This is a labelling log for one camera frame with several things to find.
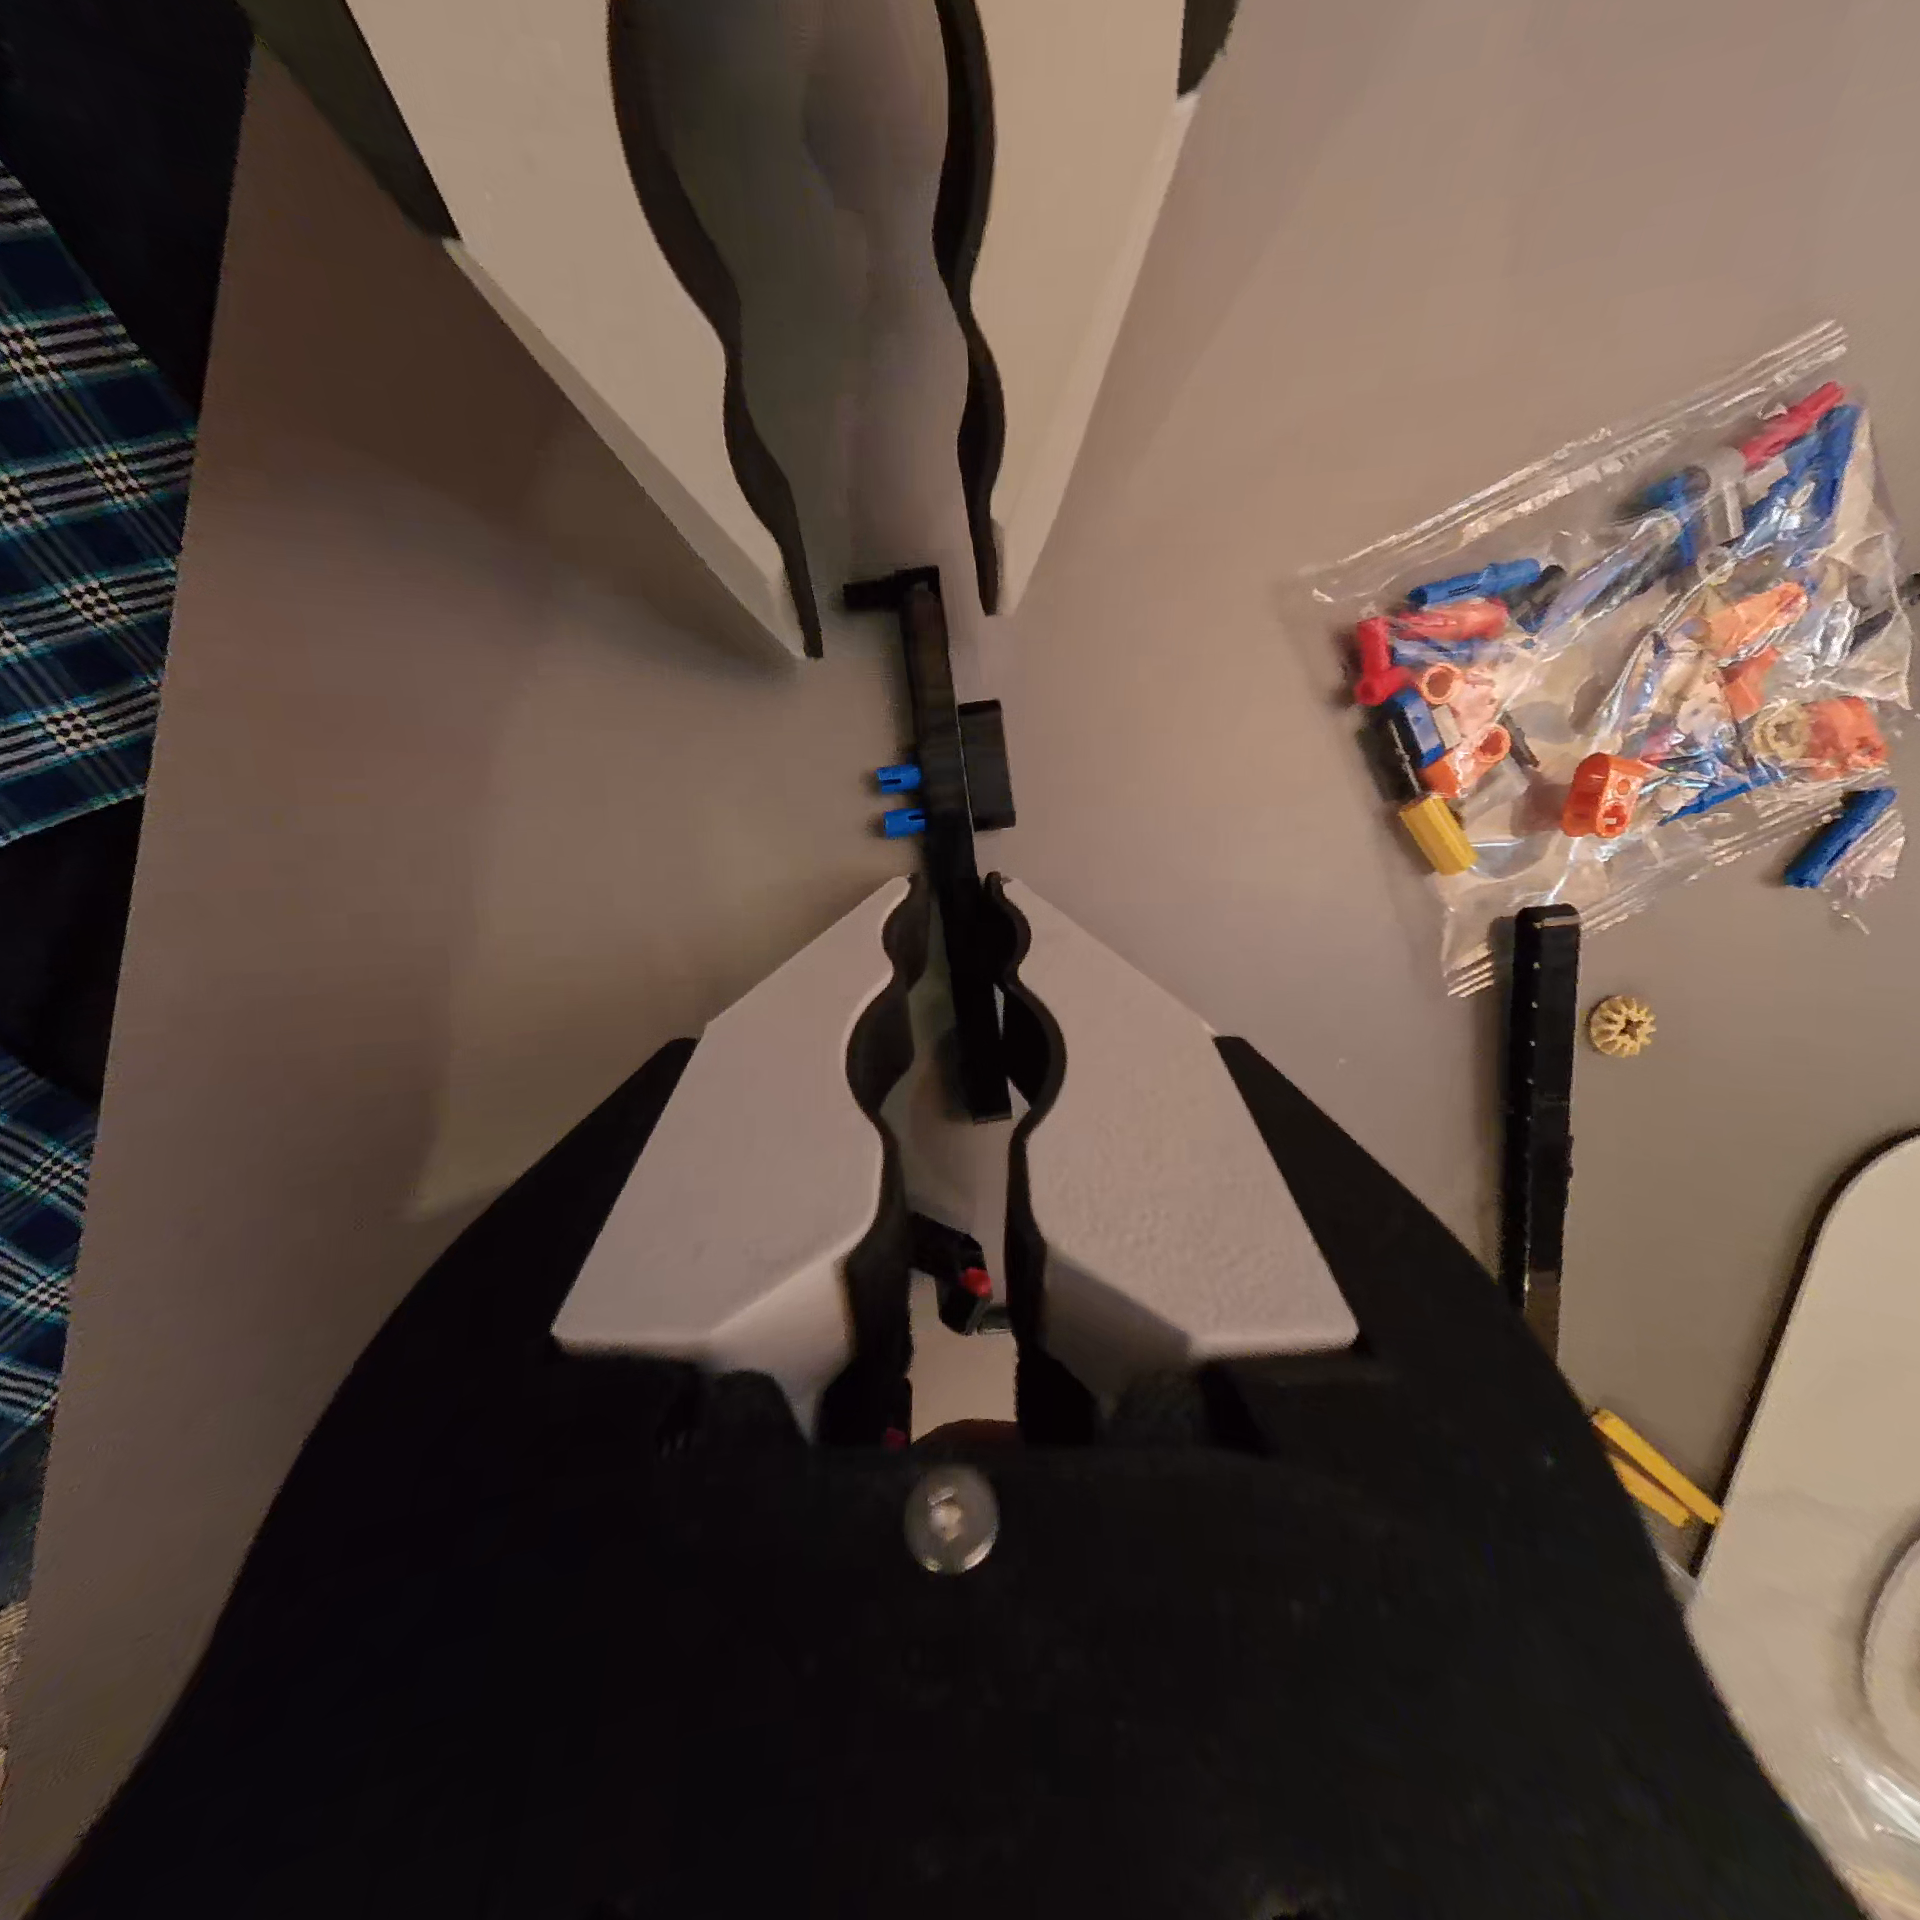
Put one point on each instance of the blue lego pin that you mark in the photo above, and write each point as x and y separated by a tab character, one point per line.
1838	840

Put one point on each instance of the thin black lego beam blue pins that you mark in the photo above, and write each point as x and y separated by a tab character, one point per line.
930	672

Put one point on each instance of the white stand with flat base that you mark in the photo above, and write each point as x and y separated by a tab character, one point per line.
1830	1350

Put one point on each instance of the long thick black lego beam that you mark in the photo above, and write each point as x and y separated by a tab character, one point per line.
1542	1082

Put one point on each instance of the long yellow lego axle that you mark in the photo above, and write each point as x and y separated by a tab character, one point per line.
1644	1447

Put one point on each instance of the short yellow lego axle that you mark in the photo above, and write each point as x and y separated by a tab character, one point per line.
1657	1503

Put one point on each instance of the black lego crank assembly red pins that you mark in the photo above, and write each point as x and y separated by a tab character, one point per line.
937	1243

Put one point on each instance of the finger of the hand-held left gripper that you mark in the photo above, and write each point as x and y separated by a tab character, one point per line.
568	225
1079	148

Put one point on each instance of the tan lego gear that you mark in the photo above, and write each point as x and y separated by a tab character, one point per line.
1619	1025

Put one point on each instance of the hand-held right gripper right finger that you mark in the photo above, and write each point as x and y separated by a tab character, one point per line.
1185	1201

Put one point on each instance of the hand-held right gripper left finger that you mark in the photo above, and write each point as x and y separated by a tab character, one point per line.
718	1201

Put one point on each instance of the clear bag of colourful lego pins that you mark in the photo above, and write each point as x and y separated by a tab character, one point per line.
1619	672

